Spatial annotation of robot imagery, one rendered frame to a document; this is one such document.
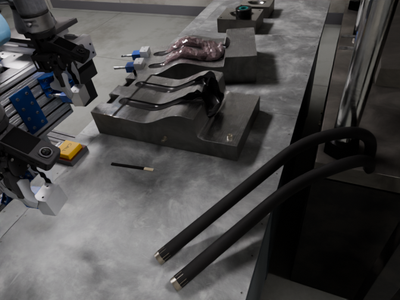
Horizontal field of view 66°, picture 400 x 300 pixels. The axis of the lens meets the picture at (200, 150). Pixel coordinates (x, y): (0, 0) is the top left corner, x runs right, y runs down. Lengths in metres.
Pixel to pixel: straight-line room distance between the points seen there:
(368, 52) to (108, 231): 0.74
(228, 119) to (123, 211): 0.41
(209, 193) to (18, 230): 0.51
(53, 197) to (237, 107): 0.60
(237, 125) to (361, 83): 0.34
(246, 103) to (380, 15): 0.45
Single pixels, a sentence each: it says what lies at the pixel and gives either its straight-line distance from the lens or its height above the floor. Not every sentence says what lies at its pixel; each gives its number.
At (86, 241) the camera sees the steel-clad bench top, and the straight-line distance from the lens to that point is 0.83.
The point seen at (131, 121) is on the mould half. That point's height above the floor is 0.88.
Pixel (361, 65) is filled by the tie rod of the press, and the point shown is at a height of 1.07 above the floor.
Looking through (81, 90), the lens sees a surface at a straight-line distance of 1.08.
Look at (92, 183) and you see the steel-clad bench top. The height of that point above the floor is 0.80.
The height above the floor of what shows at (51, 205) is 0.94.
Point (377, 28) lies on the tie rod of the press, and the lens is 0.77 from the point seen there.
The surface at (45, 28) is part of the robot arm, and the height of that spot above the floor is 1.16.
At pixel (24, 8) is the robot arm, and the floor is 1.22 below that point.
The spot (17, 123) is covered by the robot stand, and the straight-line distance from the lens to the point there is 1.36.
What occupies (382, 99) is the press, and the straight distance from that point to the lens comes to 1.25.
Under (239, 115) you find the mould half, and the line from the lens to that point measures 0.97.
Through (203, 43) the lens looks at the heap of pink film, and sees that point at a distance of 1.35.
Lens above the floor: 1.45
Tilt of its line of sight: 43 degrees down
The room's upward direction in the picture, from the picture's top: 8 degrees counter-clockwise
